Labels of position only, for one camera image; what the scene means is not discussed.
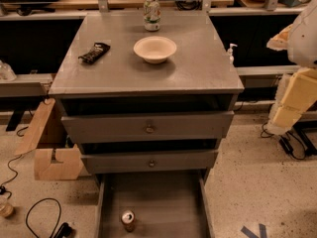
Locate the orange soda can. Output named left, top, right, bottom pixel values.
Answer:
left=121, top=210, right=135, bottom=232

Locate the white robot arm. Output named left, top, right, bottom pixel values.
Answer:
left=266, top=0, right=317, bottom=135

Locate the grey top drawer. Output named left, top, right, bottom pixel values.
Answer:
left=61, top=111, right=234, bottom=144

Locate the grey drawer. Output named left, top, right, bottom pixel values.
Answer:
left=61, top=111, right=234, bottom=144
left=94, top=171, right=215, bottom=238
left=81, top=150, right=218, bottom=174

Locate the grey drawer cabinet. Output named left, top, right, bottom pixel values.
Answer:
left=48, top=10, right=246, bottom=183

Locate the grey middle drawer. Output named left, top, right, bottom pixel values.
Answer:
left=81, top=150, right=218, bottom=174

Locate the grey bottom drawer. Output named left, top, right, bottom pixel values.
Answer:
left=94, top=171, right=215, bottom=238

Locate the green white soda can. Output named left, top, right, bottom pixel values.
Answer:
left=144, top=0, right=160, bottom=32

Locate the white paper bowl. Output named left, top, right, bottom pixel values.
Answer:
left=134, top=36, right=177, bottom=64

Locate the black snack bag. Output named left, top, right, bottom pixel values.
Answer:
left=78, top=43, right=110, bottom=64

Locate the white pump bottle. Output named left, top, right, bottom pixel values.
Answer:
left=227, top=44, right=238, bottom=64

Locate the wooden block stand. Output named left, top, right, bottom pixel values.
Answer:
left=34, top=146, right=83, bottom=180

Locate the wooden plank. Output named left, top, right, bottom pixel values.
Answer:
left=15, top=98, right=55, bottom=156

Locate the black table leg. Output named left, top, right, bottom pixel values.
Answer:
left=293, top=121, right=317, bottom=156

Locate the clear plastic container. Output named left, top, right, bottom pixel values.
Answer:
left=0, top=60, right=17, bottom=81

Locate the clear plastic cup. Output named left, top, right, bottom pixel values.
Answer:
left=0, top=195, right=14, bottom=218

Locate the black power adapter cable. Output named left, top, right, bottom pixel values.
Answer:
left=260, top=122, right=309, bottom=162

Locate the black cable loop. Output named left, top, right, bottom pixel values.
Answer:
left=25, top=197, right=73, bottom=238

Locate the black floor cable left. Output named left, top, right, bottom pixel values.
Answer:
left=0, top=126, right=30, bottom=200

